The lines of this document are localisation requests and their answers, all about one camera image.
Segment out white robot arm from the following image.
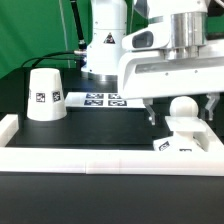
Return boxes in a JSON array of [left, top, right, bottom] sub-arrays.
[[82, 0, 224, 119]]

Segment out white U-shaped fence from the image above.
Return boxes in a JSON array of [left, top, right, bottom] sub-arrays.
[[0, 114, 224, 176]]

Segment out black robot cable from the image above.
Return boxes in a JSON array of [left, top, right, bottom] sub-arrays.
[[20, 0, 88, 69]]

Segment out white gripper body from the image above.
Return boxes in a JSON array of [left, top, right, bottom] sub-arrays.
[[117, 28, 224, 99]]

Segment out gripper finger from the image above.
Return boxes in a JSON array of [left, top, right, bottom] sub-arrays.
[[143, 99, 156, 125], [205, 93, 220, 121]]

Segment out white marker sheet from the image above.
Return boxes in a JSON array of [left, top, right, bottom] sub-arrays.
[[65, 92, 144, 109]]

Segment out white lamp base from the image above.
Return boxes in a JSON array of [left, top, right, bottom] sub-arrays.
[[153, 116, 206, 152]]

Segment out white lamp shade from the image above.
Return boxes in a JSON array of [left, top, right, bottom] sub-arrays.
[[27, 68, 67, 121]]

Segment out white lamp bulb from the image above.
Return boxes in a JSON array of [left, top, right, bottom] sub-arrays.
[[169, 96, 199, 117]]

